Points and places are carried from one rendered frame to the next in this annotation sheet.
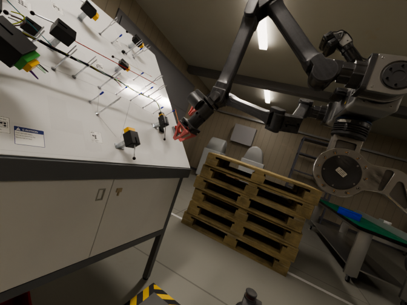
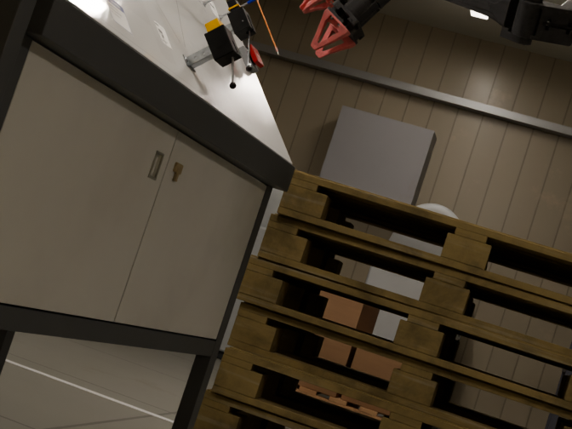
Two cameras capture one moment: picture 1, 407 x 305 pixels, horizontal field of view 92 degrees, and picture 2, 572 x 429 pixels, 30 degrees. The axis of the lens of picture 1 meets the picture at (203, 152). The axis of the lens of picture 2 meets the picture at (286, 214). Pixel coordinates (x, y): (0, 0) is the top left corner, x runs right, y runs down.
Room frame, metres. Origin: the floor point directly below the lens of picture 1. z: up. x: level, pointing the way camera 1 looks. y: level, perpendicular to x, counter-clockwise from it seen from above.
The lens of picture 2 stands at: (-1.24, 0.32, 0.55)
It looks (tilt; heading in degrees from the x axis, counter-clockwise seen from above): 4 degrees up; 354
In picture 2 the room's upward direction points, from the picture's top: 18 degrees clockwise
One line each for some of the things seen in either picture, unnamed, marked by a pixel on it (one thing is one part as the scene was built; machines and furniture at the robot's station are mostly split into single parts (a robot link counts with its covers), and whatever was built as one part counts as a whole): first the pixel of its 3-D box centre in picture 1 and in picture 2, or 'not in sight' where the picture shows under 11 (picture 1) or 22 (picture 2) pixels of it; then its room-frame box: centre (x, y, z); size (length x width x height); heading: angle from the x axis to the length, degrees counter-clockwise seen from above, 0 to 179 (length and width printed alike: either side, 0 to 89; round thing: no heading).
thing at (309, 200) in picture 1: (248, 202); (429, 361); (2.71, -0.81, 0.49); 1.39 x 0.96 x 0.99; 71
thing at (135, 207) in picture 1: (143, 207); (197, 245); (1.12, 0.22, 0.60); 0.55 x 0.03 x 0.39; 154
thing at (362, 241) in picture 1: (349, 232); not in sight; (3.34, -2.80, 0.42); 2.31 x 0.91 x 0.84; 162
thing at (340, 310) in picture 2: not in sight; (359, 358); (4.83, -1.02, 0.35); 1.25 x 0.85 x 0.70; 159
